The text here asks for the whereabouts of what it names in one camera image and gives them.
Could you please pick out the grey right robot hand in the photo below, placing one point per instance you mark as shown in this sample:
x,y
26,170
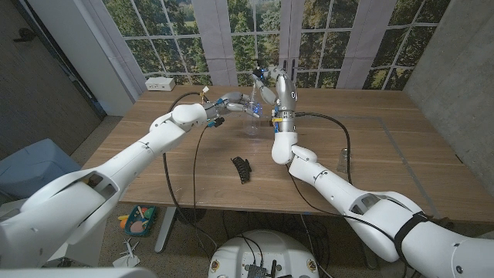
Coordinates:
x,y
286,96

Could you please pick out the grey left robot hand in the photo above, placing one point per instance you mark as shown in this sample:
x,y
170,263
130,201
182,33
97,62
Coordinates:
x,y
231,101

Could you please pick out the clear plastic spray bottle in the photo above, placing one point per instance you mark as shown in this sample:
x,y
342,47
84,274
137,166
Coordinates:
x,y
251,127

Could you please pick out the black spray pump with tube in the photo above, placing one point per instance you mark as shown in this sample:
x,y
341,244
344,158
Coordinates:
x,y
257,73

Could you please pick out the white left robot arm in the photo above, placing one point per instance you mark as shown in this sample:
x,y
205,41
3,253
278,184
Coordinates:
x,y
154,139

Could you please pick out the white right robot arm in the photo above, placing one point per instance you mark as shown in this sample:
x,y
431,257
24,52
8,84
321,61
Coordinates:
x,y
328,181

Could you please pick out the black hair claw clip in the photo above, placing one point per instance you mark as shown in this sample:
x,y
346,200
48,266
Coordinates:
x,y
241,168

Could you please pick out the printed window forest backdrop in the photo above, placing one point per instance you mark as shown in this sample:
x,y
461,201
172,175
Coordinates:
x,y
231,38

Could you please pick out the white power strip box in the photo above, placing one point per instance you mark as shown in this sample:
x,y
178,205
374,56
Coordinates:
x,y
160,83

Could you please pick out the small clear glass jar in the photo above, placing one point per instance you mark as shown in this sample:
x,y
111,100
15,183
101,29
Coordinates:
x,y
342,160

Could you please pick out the black round floor object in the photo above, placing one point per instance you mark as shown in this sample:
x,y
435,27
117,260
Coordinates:
x,y
191,215

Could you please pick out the white table leg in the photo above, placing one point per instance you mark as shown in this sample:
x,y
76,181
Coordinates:
x,y
166,229

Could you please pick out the teal toy basket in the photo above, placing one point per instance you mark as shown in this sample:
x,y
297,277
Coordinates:
x,y
141,224

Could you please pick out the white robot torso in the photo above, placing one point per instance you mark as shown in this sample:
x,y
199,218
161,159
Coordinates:
x,y
264,251

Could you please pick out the grey table leg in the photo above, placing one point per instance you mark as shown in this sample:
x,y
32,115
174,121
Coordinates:
x,y
371,262

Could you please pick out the white toy airplane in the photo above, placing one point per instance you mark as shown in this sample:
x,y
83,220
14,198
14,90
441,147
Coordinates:
x,y
127,256

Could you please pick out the blue-grey storage bin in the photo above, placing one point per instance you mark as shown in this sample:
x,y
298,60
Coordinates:
x,y
31,166

